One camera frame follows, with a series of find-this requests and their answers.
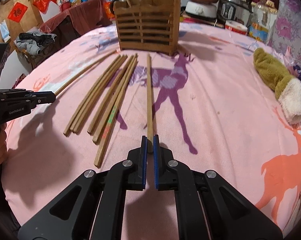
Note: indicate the red covered side table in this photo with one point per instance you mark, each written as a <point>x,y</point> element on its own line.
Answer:
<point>76,21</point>

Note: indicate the white electric cooker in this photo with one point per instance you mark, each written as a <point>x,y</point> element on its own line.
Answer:
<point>201,9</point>

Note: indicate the painted wooden chopstick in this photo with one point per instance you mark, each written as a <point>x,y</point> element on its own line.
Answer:
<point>105,136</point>

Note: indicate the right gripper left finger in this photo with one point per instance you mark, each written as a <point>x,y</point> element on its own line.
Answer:
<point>92,206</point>

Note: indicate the silver pressure cooker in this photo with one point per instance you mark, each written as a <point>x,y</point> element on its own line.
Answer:
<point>235,10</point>

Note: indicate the wooden chopstick holder box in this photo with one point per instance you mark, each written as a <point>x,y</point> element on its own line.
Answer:
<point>148,25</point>

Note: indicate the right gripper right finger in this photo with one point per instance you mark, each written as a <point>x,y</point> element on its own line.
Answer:
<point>207,206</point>

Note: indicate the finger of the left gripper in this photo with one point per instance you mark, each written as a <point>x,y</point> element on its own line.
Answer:
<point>43,97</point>

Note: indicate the green white plush cloth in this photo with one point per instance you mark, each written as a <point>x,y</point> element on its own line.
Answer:
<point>286,87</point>

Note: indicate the pile of grey clothes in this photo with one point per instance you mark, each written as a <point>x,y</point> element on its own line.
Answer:
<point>34,42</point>

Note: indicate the pink deer tablecloth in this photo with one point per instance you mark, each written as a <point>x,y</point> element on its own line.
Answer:
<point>212,110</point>

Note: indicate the cooking oil bottle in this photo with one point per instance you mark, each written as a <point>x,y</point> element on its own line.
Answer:
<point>259,28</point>

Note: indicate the red white bowl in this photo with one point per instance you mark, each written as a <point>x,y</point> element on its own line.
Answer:
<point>236,27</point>

